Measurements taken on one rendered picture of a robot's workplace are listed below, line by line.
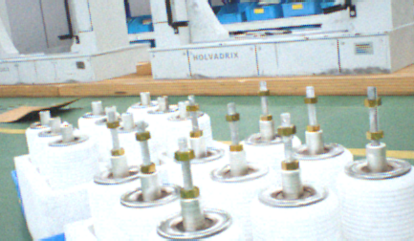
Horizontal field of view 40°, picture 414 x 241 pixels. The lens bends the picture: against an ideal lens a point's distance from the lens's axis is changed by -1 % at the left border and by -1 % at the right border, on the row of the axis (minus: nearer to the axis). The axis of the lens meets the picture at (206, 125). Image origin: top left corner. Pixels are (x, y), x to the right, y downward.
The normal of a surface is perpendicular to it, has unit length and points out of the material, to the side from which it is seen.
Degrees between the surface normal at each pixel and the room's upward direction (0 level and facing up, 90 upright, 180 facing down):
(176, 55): 90
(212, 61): 90
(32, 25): 90
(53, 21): 90
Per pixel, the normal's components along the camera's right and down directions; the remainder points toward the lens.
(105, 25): 0.78, 0.03
